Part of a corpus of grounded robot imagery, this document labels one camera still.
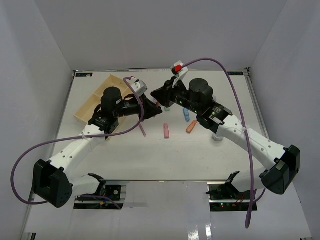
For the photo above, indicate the left black corner label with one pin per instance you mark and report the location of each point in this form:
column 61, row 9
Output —
column 83, row 74

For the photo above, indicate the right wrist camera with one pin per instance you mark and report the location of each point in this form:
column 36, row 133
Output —
column 179, row 70

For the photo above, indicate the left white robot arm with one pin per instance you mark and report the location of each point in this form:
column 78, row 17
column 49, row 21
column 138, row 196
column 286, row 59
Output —
column 52, row 179

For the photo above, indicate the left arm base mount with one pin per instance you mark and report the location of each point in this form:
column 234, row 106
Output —
column 105, row 197

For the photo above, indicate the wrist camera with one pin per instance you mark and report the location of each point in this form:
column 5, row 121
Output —
column 138, row 86
column 179, row 70

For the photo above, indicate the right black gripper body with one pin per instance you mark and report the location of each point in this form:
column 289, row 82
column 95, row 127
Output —
column 180, row 97

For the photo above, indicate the black corner label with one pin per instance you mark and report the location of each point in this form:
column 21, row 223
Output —
column 83, row 74
column 235, row 73

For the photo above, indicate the right paperclip jar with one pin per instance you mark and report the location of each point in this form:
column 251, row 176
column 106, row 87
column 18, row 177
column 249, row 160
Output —
column 217, row 138

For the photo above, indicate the beige compartment box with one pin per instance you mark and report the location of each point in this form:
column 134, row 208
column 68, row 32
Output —
column 86, row 111

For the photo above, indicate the right black corner label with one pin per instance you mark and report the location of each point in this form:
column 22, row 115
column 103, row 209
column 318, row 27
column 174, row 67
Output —
column 235, row 73

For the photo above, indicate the pink correction tape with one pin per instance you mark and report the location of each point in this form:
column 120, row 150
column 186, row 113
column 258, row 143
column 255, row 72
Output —
column 166, row 131

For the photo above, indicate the pink highlighter pen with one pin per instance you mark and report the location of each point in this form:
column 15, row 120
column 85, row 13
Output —
column 142, row 130

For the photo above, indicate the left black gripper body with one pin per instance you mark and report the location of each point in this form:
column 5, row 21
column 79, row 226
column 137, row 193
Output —
column 132, row 106

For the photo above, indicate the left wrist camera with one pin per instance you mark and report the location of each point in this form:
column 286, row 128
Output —
column 138, row 86

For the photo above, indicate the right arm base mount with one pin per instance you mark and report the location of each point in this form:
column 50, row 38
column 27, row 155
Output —
column 224, row 197

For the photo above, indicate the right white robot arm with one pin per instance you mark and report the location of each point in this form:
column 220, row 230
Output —
column 281, row 163

